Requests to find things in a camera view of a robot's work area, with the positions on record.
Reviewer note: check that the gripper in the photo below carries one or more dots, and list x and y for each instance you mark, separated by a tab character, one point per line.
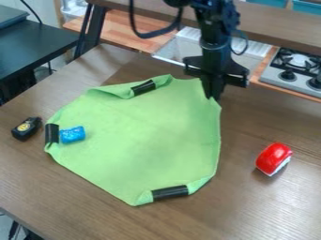
234	72

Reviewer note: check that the green cloth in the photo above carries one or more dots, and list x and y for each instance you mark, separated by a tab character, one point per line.
142	137

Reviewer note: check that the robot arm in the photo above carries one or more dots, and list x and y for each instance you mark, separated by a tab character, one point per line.
214	28

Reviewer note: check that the toy sink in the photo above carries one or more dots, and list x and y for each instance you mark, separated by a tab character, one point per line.
188	40

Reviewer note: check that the toy stove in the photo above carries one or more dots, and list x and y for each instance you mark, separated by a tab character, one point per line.
294	70

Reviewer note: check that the red and white toy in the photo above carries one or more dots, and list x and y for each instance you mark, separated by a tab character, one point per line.
272	157

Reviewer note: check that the blue toy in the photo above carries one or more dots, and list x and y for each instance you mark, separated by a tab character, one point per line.
72	134

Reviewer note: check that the black desk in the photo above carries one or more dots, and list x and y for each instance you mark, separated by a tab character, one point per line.
29	47

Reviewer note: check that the black and yellow toy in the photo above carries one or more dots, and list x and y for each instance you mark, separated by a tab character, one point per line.
26	128

